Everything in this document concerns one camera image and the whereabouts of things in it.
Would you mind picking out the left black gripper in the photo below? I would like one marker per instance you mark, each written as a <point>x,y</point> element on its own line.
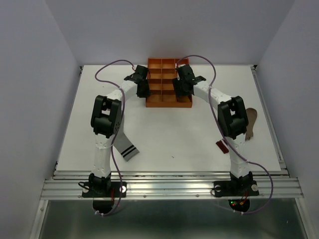
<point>146,93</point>

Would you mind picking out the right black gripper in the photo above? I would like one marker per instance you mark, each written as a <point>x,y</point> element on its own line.
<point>176,81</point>

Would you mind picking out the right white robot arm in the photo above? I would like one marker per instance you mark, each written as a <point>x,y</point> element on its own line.
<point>232,121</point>

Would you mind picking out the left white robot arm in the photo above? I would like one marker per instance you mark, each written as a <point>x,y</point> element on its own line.
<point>106,120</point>

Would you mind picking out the orange compartment tray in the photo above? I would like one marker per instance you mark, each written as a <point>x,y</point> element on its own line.
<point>162,72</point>

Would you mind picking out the taupe maroon-cuffed sock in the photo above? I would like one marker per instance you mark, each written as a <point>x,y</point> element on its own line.
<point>252,116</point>

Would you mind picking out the grey striped sock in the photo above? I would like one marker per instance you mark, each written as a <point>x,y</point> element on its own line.
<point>124,146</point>

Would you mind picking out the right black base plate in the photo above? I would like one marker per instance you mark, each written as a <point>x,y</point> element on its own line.
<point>233,189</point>

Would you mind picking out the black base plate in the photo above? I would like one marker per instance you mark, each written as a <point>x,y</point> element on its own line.
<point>233,189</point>
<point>115,190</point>

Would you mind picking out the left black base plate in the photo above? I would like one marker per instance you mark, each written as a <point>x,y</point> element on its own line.
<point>115,190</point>

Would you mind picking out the aluminium rail frame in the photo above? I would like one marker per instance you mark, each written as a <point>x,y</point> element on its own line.
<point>177,203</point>

